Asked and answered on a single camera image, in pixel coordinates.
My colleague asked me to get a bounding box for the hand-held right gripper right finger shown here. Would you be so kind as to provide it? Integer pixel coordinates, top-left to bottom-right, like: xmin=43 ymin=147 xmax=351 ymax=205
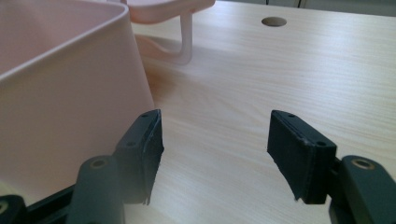
xmin=266 ymin=109 xmax=338 ymax=205

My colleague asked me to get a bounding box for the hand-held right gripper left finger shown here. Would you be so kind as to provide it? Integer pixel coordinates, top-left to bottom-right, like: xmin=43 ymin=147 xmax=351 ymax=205
xmin=112 ymin=108 xmax=165 ymax=206

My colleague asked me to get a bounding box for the pink plastic bin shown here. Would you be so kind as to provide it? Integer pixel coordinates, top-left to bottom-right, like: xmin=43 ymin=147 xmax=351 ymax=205
xmin=0 ymin=0 xmax=156 ymax=206

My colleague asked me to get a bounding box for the round cable hole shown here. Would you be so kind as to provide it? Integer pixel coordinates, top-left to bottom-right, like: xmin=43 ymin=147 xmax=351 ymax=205
xmin=261 ymin=16 xmax=288 ymax=28

